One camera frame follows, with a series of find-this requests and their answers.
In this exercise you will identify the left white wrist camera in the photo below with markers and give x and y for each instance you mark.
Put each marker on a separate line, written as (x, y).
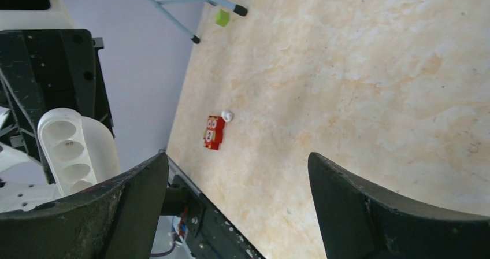
(35, 14)

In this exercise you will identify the small green block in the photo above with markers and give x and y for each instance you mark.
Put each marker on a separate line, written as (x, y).
(222, 18)

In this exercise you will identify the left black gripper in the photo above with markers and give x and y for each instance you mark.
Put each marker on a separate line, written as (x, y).
(44, 69)

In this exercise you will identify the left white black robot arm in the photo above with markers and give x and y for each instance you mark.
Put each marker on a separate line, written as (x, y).
(21, 176)

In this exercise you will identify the red owl toy block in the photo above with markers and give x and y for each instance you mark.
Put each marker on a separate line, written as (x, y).
(214, 133)

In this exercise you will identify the white earbud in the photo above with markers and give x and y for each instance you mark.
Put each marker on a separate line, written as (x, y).
(227, 115)

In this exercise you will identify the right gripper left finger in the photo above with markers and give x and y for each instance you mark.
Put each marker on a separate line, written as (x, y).
(114, 219)

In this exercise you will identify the white earbud charging case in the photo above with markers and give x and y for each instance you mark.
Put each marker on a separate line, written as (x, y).
(80, 151)

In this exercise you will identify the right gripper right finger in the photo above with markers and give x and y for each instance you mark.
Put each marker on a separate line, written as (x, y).
(360, 219)

